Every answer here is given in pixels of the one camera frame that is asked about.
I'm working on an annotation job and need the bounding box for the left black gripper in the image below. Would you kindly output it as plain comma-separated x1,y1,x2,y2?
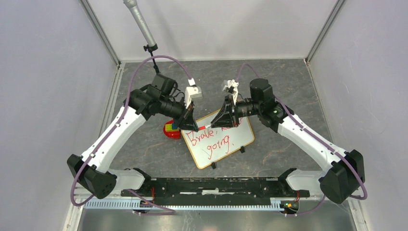
159,96,199,132

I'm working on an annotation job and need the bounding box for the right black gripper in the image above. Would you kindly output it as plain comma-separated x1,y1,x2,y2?
211,95,261,128

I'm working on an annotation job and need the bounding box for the yellow framed whiteboard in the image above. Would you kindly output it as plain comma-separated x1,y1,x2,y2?
181,117,255,169

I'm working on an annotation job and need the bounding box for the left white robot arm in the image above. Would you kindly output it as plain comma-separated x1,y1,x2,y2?
67,74,202,199

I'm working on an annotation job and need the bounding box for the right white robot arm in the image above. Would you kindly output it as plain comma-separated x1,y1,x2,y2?
211,78,368,204

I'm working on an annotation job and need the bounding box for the red toy plate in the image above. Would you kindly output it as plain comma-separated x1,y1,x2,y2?
163,120,181,140

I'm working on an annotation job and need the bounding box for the green toy brick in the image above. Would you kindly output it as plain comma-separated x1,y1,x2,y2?
165,124,173,132

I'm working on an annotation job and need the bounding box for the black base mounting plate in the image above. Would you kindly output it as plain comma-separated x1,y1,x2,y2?
135,177,310,206

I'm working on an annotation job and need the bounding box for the silver microphone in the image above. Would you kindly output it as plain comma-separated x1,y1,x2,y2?
123,0,157,47

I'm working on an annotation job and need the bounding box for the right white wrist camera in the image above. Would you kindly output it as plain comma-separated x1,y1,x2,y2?
222,79,239,105

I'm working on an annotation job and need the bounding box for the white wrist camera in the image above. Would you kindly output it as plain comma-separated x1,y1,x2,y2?
185,78,203,108
222,79,239,105

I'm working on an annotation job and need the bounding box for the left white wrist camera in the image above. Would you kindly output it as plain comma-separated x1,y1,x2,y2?
185,78,203,108

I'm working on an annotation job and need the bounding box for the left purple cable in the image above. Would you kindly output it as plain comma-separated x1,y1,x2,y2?
70,55,196,216

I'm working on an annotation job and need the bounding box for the slotted cable duct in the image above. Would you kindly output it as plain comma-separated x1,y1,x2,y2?
84,198,296,212

